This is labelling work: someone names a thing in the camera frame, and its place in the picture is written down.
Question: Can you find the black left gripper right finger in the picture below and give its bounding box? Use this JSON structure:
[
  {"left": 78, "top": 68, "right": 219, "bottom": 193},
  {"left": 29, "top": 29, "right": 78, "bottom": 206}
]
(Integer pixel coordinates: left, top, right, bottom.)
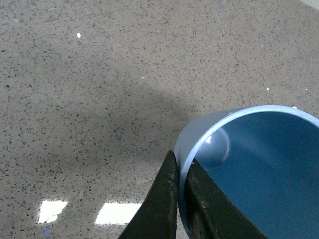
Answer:
[{"left": 185, "top": 160, "right": 266, "bottom": 239}]

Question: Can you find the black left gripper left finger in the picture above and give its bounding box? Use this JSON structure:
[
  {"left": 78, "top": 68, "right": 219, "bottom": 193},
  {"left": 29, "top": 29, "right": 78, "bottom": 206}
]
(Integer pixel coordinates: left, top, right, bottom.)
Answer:
[{"left": 119, "top": 150, "right": 179, "bottom": 239}]

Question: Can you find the blue plastic cup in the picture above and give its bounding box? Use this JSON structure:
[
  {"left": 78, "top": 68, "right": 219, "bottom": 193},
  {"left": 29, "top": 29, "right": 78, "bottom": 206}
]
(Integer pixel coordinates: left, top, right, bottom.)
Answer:
[{"left": 174, "top": 105, "right": 319, "bottom": 239}]

